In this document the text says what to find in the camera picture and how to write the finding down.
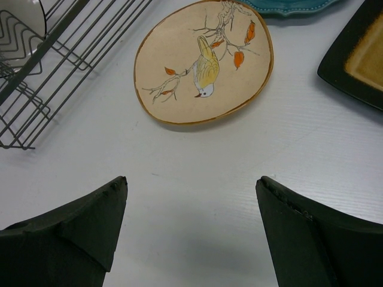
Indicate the black square amber plate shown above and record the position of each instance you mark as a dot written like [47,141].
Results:
[353,63]

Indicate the tan bird plate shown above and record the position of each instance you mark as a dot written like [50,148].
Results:
[203,62]

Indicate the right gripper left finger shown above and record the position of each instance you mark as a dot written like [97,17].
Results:
[72,245]

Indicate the beige tree pattern plate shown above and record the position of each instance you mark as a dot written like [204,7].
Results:
[23,29]

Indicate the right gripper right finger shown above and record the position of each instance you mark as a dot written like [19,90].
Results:
[312,244]

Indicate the teal scalloped plate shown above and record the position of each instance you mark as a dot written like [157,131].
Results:
[287,8]

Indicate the black wire dish rack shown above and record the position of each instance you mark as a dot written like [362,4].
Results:
[80,36]

